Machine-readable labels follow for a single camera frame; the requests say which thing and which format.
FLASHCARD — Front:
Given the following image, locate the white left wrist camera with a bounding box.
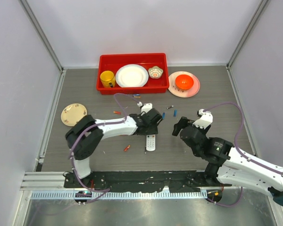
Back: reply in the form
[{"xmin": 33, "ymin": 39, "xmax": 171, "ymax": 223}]
[{"xmin": 137, "ymin": 101, "xmax": 153, "ymax": 113}]

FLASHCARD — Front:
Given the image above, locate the cream floral saucer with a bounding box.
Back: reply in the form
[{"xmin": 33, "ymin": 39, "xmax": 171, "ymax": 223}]
[{"xmin": 60, "ymin": 103, "xmax": 87, "ymax": 127}]

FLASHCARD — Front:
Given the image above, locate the yellow mug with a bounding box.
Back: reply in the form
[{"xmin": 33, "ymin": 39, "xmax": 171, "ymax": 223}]
[{"xmin": 100, "ymin": 71, "xmax": 116, "ymax": 88}]

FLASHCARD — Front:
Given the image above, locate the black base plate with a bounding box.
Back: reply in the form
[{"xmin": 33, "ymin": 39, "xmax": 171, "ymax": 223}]
[{"xmin": 63, "ymin": 170, "xmax": 222, "ymax": 193}]

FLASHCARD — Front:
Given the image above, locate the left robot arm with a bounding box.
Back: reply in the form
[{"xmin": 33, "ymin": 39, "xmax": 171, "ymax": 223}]
[{"xmin": 65, "ymin": 108, "xmax": 162, "ymax": 188}]

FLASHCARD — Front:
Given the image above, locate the blue orange battery near bin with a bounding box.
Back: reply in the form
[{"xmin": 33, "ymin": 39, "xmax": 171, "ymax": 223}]
[{"xmin": 133, "ymin": 94, "xmax": 141, "ymax": 98}]

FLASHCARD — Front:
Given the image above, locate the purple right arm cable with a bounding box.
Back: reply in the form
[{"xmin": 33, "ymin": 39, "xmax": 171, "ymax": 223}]
[{"xmin": 204, "ymin": 101, "xmax": 283, "ymax": 208}]

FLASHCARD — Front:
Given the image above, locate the pink plate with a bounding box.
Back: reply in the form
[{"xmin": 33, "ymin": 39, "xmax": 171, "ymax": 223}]
[{"xmin": 168, "ymin": 71, "xmax": 200, "ymax": 98}]

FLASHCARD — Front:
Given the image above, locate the white slotted cable duct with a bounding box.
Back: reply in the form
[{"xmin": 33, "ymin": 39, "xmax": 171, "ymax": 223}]
[{"xmin": 31, "ymin": 189, "xmax": 207, "ymax": 200}]

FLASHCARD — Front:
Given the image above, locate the small patterned flower bowl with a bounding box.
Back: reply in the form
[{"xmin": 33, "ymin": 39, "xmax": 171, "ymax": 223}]
[{"xmin": 148, "ymin": 66, "xmax": 164, "ymax": 79}]

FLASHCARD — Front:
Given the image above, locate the white plate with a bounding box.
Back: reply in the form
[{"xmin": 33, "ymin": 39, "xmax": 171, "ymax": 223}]
[{"xmin": 115, "ymin": 64, "xmax": 149, "ymax": 88}]

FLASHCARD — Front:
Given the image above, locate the orange bowl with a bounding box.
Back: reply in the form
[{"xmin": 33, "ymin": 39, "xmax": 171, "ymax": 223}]
[{"xmin": 175, "ymin": 74, "xmax": 194, "ymax": 90}]

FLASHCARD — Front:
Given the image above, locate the red plastic bin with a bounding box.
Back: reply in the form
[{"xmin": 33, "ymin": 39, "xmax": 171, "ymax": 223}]
[{"xmin": 96, "ymin": 53, "xmax": 169, "ymax": 95}]

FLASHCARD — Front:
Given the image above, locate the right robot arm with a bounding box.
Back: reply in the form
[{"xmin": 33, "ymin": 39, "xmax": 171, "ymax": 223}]
[{"xmin": 172, "ymin": 114, "xmax": 283, "ymax": 207}]

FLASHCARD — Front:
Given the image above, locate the white remote control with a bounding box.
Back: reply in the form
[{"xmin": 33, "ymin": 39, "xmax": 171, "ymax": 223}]
[{"xmin": 146, "ymin": 135, "xmax": 156, "ymax": 152}]

